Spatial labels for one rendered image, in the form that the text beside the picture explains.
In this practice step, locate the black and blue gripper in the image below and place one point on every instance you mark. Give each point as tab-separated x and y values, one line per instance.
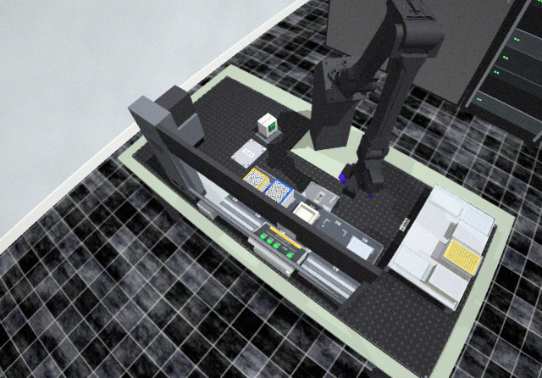
345	174

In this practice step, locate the white ready panel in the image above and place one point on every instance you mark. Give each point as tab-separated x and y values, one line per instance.
267	127

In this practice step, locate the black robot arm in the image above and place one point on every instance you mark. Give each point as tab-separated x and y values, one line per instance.
411	38

